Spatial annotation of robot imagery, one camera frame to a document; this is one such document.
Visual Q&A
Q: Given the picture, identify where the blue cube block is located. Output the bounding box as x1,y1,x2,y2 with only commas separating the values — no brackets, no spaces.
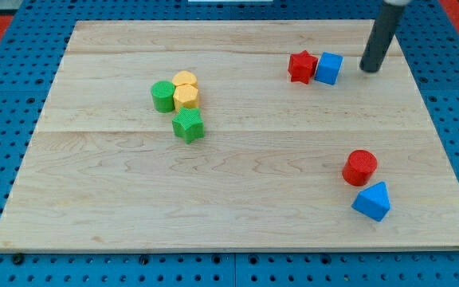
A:
315,52,343,85

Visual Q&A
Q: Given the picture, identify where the green star block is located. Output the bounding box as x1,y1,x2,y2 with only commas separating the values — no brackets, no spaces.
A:
172,108,205,144

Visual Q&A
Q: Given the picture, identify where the yellow hexagon block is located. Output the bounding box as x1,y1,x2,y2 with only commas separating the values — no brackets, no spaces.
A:
173,85,199,112

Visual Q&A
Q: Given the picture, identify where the yellow heart block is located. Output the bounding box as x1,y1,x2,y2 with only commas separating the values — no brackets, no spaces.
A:
171,70,198,88

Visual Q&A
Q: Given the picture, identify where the green cylinder block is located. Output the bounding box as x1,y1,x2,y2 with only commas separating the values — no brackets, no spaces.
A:
151,81,175,112

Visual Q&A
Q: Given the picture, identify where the red star block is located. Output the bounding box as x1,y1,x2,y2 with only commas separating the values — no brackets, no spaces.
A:
288,50,318,85

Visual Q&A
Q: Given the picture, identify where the red cylinder block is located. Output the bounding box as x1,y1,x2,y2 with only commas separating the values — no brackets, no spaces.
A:
342,150,378,187

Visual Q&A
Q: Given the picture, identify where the blue triangular prism block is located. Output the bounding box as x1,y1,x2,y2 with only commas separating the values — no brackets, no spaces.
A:
351,182,390,222

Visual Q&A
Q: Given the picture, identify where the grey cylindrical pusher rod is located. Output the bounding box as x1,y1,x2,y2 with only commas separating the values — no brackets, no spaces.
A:
359,0,410,73

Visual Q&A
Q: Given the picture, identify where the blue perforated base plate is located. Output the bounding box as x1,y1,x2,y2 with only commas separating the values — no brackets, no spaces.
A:
0,0,459,286

